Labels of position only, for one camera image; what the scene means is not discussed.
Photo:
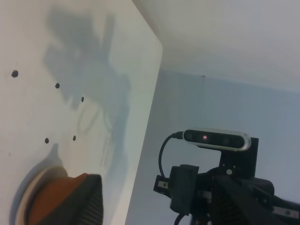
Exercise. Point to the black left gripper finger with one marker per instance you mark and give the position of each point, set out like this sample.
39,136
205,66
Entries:
83,207

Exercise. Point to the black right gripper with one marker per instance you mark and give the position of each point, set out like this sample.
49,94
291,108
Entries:
216,197

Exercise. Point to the brown clay teapot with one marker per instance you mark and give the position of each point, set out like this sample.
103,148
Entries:
51,196

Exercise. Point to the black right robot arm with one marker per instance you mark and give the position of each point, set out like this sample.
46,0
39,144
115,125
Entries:
285,212

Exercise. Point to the cream round teapot coaster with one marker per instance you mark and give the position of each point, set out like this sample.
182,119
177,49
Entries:
41,179

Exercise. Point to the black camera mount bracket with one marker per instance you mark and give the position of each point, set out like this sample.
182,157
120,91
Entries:
242,163

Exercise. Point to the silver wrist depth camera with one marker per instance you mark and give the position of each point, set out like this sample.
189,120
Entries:
217,139

